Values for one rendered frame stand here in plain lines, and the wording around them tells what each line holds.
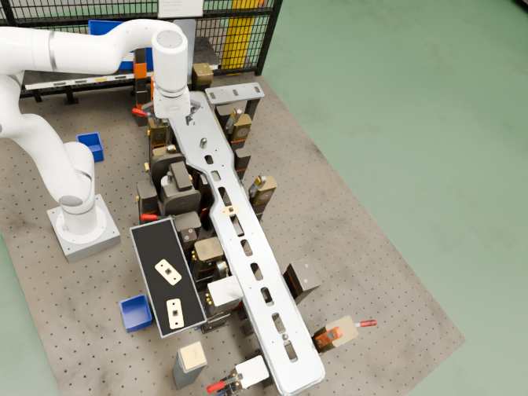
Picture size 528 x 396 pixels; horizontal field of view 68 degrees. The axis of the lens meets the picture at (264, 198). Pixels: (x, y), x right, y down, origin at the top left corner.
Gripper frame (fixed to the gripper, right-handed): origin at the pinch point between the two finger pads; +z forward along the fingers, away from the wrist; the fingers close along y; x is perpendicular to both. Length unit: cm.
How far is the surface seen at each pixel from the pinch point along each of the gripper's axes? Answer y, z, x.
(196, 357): -3, 22, -67
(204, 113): 19, 46, 39
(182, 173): 2.5, 23.7, -5.1
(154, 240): -10.1, 24.2, -28.5
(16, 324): -87, 136, -21
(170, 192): -2.5, 26.0, -10.8
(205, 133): 17, 46, 26
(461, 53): 357, 179, 204
